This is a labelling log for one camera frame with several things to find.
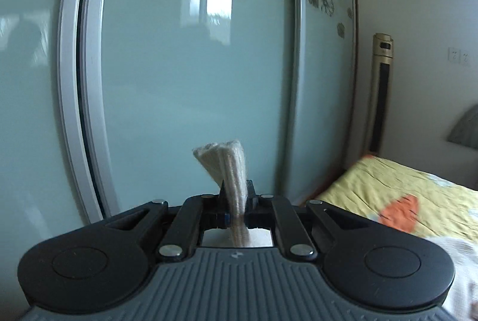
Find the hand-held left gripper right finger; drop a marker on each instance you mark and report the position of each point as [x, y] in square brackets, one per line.
[257, 217]

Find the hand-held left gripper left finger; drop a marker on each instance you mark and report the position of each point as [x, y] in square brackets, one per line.
[222, 219]

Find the cream knitted garment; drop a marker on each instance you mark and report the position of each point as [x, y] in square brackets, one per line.
[235, 186]

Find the frosted glass wardrobe door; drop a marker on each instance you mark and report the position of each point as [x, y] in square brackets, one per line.
[186, 82]
[325, 89]
[30, 100]

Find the yellow printed bedsheet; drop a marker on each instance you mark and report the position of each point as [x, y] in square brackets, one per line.
[403, 190]

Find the gold tower air conditioner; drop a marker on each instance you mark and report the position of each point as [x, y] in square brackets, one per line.
[379, 100]

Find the grey headboard cushion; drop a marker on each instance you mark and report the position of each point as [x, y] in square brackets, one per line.
[466, 130]

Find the brown wooden wardrobe frame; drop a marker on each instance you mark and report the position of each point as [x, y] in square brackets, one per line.
[356, 44]

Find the white wall socket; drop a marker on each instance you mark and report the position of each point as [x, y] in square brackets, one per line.
[465, 57]
[453, 54]

